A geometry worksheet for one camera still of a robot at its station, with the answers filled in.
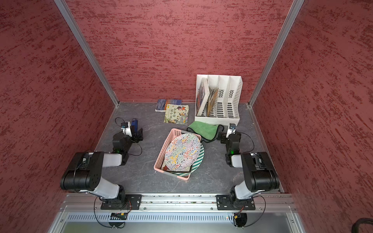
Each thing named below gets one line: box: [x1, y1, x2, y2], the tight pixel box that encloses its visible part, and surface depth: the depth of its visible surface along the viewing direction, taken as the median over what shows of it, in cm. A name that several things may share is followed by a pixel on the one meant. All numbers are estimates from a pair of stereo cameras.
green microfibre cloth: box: [186, 120, 225, 143], surface depth 102 cm
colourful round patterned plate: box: [164, 133, 202, 172], surface depth 87 cm
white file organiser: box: [194, 74, 243, 126], surface depth 107 cm
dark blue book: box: [154, 99, 183, 113], surface depth 124 cm
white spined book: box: [196, 77, 210, 117], surface depth 100 cm
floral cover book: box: [163, 103, 190, 125], surface depth 113 cm
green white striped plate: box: [171, 142, 205, 177], surface depth 79 cm
